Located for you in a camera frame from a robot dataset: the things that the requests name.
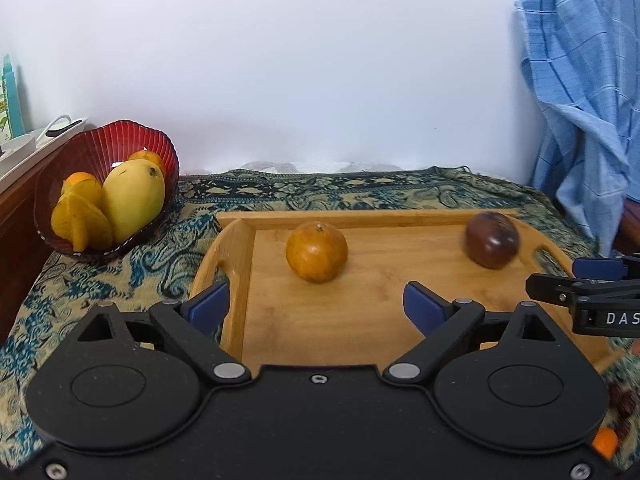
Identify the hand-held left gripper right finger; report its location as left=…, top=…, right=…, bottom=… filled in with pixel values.
left=384, top=282, right=565, bottom=386

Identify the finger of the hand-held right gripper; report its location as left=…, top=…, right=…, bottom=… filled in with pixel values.
left=572, top=255, right=640, bottom=281
left=526, top=273, right=640, bottom=307

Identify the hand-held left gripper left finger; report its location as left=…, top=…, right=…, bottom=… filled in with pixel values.
left=75, top=281, right=251, bottom=387

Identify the wooden tray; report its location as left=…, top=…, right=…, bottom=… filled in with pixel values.
left=190, top=208, right=626, bottom=376

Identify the wooden stool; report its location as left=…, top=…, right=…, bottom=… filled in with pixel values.
left=612, top=195, right=640, bottom=257

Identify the dark purple tomato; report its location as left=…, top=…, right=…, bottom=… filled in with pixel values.
left=465, top=211, right=520, bottom=270

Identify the red date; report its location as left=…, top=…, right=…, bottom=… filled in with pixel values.
left=607, top=382, right=636, bottom=417

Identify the patterned blanket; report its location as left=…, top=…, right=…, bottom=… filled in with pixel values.
left=0, top=165, right=640, bottom=463

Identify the brown orange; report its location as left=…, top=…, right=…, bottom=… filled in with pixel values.
left=286, top=221, right=349, bottom=283

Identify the tangerine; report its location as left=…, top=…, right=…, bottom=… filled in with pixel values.
left=590, top=427, right=619, bottom=461

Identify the yellow mango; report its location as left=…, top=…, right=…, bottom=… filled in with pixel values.
left=101, top=159, right=166, bottom=245

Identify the yellow starfruit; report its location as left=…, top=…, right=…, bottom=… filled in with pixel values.
left=51, top=172, right=115, bottom=253

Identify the orange peach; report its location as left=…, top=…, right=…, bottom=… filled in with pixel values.
left=127, top=150, right=167, bottom=178

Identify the blue checkered cloth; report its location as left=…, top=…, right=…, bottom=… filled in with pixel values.
left=515, top=0, right=640, bottom=258

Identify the red glass bowl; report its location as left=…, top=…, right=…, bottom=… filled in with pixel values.
left=34, top=120, right=181, bottom=261

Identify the wooden side table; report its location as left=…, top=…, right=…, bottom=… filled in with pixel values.
left=0, top=150, right=66, bottom=346

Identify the white plastic tray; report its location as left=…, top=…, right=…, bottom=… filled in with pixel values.
left=0, top=117, right=88, bottom=181

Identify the teal bottle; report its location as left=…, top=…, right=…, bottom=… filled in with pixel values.
left=2, top=54, right=27, bottom=140

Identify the green label bottle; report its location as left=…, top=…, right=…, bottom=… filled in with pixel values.
left=0, top=74, right=13, bottom=143

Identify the white cable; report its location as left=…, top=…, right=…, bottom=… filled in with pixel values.
left=44, top=115, right=74, bottom=137

